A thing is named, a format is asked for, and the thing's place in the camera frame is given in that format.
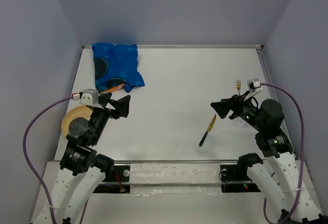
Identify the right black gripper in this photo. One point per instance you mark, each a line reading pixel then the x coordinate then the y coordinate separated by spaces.
pixel 234 102

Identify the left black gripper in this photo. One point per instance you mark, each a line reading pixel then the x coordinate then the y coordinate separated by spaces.
pixel 122 105

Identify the clear drinking glass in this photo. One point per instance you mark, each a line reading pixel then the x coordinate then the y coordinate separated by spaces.
pixel 241 122

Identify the yellow round plate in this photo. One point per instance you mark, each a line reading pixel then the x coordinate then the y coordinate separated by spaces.
pixel 80 111

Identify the gold fork black handle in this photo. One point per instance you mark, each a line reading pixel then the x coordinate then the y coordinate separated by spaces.
pixel 238 86

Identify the blue Mickey cloth placemat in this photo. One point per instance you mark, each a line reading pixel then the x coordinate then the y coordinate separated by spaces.
pixel 115 66

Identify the gold knife black handle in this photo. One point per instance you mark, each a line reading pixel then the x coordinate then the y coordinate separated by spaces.
pixel 208 130

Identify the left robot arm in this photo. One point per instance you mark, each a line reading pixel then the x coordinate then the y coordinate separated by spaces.
pixel 81 168

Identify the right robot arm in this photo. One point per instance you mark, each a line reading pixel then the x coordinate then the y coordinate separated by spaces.
pixel 287 193

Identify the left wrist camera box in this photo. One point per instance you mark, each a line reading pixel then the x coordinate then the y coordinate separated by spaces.
pixel 88 97

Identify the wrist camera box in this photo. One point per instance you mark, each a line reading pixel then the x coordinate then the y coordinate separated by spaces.
pixel 88 97
pixel 254 85

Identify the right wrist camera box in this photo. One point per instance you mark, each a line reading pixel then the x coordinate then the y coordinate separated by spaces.
pixel 254 85

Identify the aluminium table edge rail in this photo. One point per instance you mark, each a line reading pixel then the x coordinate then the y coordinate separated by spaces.
pixel 160 47

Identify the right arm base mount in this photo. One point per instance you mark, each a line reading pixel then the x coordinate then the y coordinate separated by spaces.
pixel 232 181

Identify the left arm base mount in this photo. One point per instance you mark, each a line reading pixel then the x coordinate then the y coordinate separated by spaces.
pixel 117 182

